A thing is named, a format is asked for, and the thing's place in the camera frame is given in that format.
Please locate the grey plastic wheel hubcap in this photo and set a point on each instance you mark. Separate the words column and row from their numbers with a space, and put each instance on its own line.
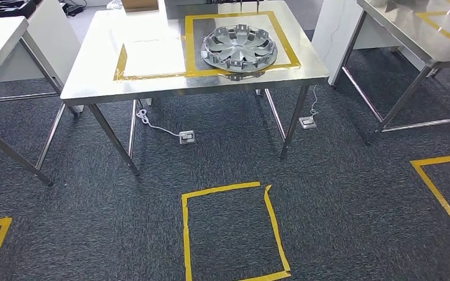
column 239, row 48

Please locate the steel workbench table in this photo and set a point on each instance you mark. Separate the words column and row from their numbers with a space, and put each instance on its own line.
column 151, row 73

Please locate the yellow tape on workbench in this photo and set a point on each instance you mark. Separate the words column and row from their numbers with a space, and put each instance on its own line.
column 188, row 46

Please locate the yellow floor tape square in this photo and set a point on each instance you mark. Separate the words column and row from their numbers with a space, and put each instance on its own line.
column 438, row 194
column 186, row 232

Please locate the black pronged device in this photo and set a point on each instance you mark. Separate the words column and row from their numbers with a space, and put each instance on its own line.
column 248, row 3

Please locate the steel table white panel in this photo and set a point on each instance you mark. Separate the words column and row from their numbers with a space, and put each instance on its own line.
column 0, row 42
column 337, row 35

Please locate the brown cardboard box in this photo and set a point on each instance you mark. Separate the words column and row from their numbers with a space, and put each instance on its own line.
column 139, row 4

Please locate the black power adapter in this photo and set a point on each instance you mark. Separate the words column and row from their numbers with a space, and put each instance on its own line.
column 73, row 8

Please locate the yellow tape on table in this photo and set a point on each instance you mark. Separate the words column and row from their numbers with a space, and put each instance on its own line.
column 442, row 27

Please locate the black bag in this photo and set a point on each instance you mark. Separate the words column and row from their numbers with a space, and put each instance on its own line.
column 5, row 7

